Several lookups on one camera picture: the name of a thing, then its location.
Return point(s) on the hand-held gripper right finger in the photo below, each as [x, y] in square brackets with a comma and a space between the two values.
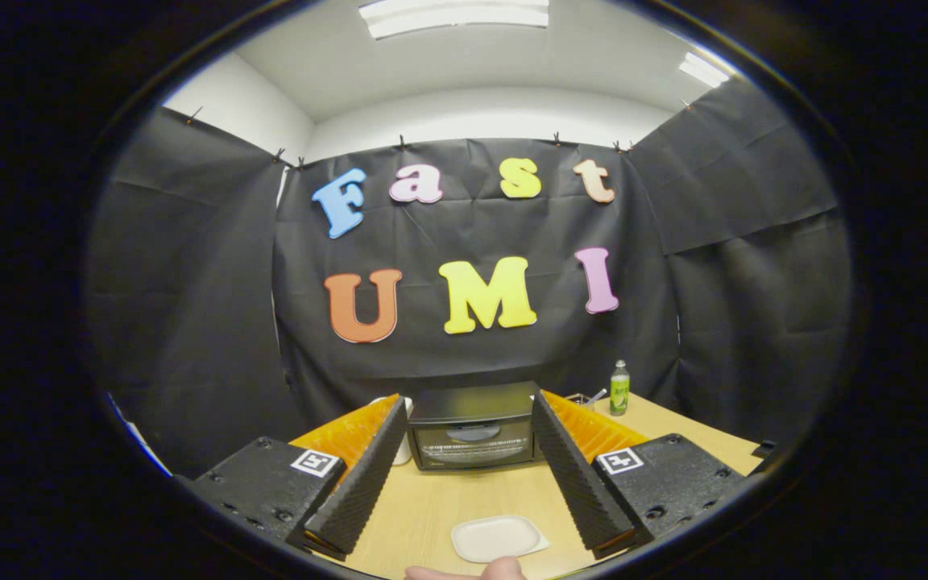
[577, 483]

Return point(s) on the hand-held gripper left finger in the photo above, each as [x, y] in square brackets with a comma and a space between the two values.
[363, 483]

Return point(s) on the white plastic plate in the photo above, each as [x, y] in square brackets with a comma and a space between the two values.
[496, 538]

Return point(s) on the black toaster oven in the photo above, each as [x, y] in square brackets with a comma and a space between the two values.
[472, 403]

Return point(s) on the white pop-up toaster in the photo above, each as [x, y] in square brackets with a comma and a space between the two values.
[404, 451]

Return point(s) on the green drink bottle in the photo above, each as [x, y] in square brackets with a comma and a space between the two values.
[619, 391]

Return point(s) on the small ceiling light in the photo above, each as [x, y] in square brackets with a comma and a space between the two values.
[704, 71]

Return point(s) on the long ceiling light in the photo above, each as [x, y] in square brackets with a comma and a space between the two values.
[456, 18]

